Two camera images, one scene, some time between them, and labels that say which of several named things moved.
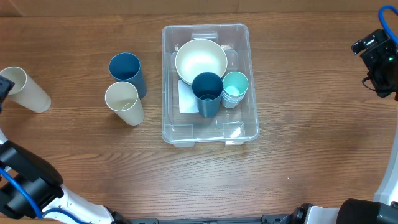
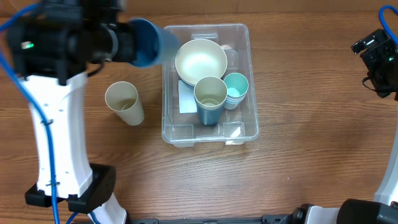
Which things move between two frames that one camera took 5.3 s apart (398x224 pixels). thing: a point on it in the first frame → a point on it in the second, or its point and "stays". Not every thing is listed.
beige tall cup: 25,91 → 210,94
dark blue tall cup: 126,66 → 150,46
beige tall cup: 122,98 stays
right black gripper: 382,45 stays
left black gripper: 4,88 → 122,29
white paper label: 188,101 stays
